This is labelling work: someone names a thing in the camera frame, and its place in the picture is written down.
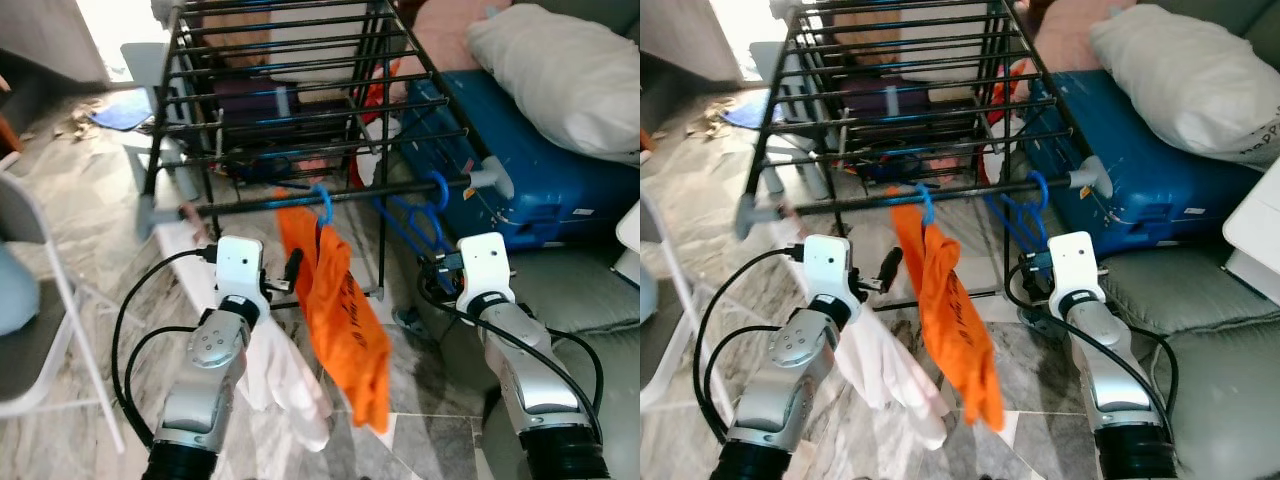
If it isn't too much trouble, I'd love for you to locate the blue hard suitcase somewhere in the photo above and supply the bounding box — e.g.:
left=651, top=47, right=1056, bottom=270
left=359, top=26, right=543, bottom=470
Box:
left=395, top=68, right=641, bottom=251
left=1025, top=68, right=1266, bottom=256

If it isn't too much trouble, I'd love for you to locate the blue floor mat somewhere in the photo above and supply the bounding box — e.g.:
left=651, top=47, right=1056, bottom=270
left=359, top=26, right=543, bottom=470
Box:
left=88, top=90, right=156, bottom=133
left=722, top=92, right=776, bottom=131

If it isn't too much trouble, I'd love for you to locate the pink plastic hanger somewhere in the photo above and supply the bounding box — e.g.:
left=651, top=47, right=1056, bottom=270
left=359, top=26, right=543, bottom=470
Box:
left=780, top=203, right=816, bottom=246
left=178, top=203, right=213, bottom=246

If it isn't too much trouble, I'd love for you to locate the pink blanket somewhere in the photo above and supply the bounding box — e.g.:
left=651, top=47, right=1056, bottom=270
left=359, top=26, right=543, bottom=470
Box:
left=1030, top=0, right=1111, bottom=73
left=410, top=0, right=501, bottom=81

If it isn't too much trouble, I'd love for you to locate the brown hanging garment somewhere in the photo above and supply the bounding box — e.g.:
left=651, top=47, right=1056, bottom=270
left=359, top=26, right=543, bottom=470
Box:
left=832, top=0, right=901, bottom=71
left=200, top=0, right=271, bottom=71

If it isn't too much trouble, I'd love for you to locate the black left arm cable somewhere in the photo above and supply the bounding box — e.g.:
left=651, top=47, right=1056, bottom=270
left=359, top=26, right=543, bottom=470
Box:
left=693, top=245, right=807, bottom=446
left=122, top=322, right=206, bottom=433
left=110, top=245, right=219, bottom=446
left=703, top=322, right=791, bottom=431

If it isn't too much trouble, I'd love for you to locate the light blue plastic child chair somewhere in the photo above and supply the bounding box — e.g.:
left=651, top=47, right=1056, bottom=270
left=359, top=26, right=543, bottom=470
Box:
left=748, top=42, right=816, bottom=201
left=120, top=42, right=201, bottom=201

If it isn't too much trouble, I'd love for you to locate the black metal drying rack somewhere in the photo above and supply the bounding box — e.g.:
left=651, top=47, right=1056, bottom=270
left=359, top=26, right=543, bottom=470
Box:
left=135, top=0, right=516, bottom=301
left=735, top=0, right=1116, bottom=311

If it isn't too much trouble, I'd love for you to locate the white cabinet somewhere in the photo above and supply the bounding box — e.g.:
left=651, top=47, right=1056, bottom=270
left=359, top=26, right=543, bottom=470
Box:
left=614, top=200, right=641, bottom=293
left=1222, top=158, right=1280, bottom=306

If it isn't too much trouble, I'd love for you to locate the white shirt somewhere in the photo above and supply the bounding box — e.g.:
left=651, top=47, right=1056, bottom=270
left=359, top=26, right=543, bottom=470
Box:
left=150, top=215, right=333, bottom=453
left=765, top=215, right=951, bottom=451

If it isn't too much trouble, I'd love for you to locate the white hanging garment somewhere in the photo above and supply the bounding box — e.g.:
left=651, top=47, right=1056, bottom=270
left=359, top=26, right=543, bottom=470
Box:
left=900, top=0, right=1001, bottom=86
left=270, top=0, right=376, bottom=86

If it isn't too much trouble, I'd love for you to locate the orange shirt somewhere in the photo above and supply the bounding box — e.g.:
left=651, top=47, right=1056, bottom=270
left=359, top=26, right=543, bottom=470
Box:
left=888, top=188, right=1006, bottom=433
left=273, top=190, right=393, bottom=436

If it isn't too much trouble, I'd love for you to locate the white pillow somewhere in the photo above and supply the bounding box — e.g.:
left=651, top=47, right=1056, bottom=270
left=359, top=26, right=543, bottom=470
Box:
left=465, top=3, right=641, bottom=166
left=1088, top=3, right=1280, bottom=166

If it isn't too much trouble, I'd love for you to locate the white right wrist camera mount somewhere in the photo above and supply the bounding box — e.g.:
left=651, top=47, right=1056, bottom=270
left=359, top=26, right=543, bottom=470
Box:
left=456, top=232, right=513, bottom=311
left=1050, top=231, right=1104, bottom=306

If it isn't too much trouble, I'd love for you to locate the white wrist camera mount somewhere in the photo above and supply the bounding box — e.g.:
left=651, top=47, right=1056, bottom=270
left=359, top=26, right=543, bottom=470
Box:
left=456, top=232, right=513, bottom=311
left=803, top=235, right=859, bottom=301
left=1050, top=231, right=1104, bottom=306
left=214, top=236, right=267, bottom=301

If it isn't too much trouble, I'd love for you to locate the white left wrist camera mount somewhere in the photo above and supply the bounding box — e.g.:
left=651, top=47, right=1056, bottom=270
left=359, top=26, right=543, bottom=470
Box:
left=214, top=236, right=267, bottom=301
left=803, top=235, right=859, bottom=301

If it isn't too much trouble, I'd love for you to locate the dark purple garment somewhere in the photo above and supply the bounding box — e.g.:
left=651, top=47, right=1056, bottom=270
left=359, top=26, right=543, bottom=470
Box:
left=845, top=78, right=931, bottom=131
left=215, top=80, right=301, bottom=131

